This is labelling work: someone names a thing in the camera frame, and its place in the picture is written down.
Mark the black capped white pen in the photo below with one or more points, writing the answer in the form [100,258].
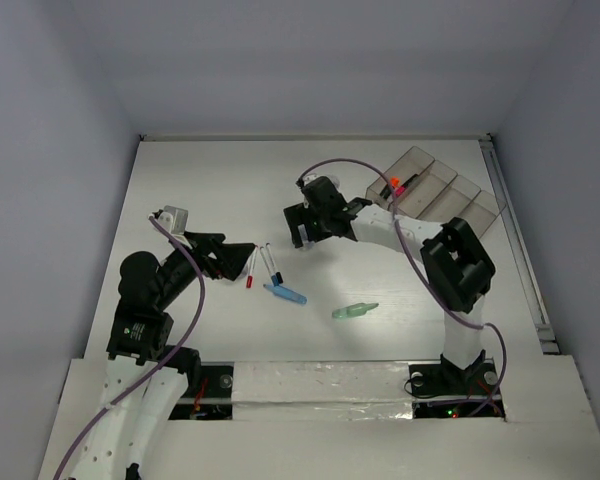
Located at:
[275,262]

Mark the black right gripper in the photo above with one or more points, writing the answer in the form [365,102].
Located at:
[300,214]

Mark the orange highlighter marker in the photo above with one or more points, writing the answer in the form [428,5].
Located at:
[392,185]

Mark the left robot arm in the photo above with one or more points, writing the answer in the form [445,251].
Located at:
[145,376]

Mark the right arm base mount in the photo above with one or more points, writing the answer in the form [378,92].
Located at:
[440,390]

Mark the blue utility knife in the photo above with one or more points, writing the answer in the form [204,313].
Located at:
[286,294]

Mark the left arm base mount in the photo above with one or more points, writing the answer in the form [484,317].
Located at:
[210,399]

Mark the green utility knife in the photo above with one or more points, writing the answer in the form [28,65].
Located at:
[353,311]

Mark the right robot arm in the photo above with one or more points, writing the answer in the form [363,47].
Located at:
[449,258]

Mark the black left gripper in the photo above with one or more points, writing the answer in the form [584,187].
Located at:
[229,257]

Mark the white front board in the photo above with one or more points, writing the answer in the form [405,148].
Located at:
[353,420]

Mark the red capped white pen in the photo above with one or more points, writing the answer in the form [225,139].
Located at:
[251,267]

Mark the clear four-compartment organizer tray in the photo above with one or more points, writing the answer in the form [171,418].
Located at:
[439,194]

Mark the clear jar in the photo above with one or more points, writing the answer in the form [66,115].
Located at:
[307,243]

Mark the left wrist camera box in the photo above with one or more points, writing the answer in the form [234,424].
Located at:
[171,219]

